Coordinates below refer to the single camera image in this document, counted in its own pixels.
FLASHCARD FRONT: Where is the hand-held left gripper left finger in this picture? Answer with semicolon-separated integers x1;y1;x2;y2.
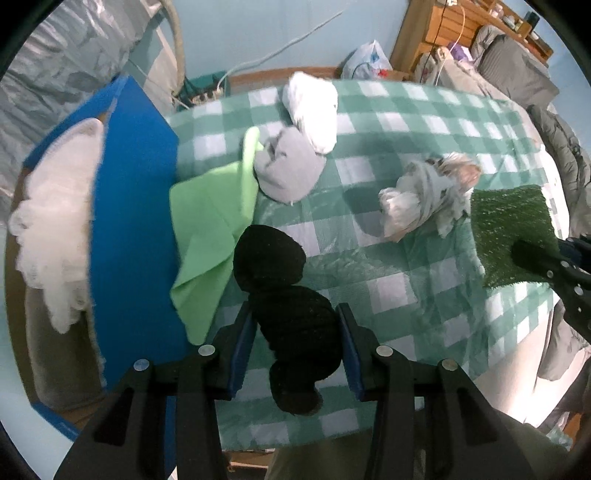
53;302;257;480

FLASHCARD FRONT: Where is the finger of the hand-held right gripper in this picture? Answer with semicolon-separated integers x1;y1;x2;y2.
511;236;591;344

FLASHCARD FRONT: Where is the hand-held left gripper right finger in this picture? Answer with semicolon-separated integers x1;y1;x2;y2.
336;302;539;480

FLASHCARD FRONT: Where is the black fuzzy sock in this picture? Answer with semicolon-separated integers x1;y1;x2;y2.
232;224;345;415

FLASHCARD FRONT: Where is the blue cardboard box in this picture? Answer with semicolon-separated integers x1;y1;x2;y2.
21;74;195;439

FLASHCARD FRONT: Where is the grey knit hat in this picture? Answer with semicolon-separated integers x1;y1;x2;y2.
253;127;326;204

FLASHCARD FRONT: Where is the green artificial turf mat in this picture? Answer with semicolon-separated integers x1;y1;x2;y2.
468;185;555;288

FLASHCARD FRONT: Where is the green white checkered blanket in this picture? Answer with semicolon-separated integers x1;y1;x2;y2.
164;78;566;450

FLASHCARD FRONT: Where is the grey white patterned cloth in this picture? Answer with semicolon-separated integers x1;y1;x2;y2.
378;152;483;243

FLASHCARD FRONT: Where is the light green cloth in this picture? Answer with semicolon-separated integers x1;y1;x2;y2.
168;126;262;344

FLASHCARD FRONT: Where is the beige knit cloth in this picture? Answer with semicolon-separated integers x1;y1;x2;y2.
23;286;107;411

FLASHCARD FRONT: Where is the grey duvet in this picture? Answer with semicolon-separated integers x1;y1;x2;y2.
471;23;591;384

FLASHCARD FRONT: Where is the white mesh bath loofah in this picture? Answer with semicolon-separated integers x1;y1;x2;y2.
8;117;105;334

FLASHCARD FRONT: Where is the white fleece cloth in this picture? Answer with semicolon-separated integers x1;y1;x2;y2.
281;71;340;155

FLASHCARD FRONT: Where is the wooden headboard shelf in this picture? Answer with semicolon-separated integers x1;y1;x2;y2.
390;0;555;86

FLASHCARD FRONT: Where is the white plastic bag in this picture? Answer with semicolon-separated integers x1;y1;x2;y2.
342;40;394;80

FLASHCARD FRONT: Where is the white power strip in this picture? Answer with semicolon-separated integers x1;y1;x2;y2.
182;88;222;108

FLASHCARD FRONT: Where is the silver foil sheet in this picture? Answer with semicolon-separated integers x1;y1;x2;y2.
0;0;162;176

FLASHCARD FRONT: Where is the white cable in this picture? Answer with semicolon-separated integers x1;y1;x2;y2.
222;9;345;79

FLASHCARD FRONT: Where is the grey hose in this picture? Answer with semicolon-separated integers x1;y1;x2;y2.
159;0;191;100

